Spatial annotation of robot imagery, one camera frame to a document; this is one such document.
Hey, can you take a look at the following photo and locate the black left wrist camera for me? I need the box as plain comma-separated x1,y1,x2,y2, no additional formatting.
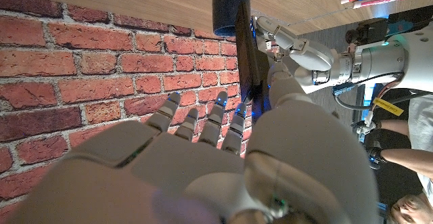
345,17,390,46

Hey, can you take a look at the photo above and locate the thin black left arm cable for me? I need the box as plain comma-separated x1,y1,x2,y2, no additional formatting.
333,71,407,112

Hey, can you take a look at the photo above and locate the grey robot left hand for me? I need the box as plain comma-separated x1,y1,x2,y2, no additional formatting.
252,16,356,95

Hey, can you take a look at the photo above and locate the seated person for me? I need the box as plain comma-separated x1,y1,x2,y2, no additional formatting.
390,95,433,224

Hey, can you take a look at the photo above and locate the bare person forearm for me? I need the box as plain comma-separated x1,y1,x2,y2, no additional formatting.
380,148,433,179
378,118,412,135

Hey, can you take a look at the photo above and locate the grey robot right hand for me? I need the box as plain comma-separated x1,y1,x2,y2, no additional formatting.
6,64,380,224

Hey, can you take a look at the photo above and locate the navy blue mug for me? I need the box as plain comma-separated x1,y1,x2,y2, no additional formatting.
212,0,252,38

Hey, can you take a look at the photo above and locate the black teleoperation glove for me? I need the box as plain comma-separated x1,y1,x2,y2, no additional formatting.
367,145,385,169
351,119,382,137

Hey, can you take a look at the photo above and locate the red brick print backdrop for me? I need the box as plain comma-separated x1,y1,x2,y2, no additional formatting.
0,0,281,215

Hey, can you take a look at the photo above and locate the yellow cable tag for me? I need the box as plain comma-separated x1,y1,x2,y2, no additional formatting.
371,97,405,116

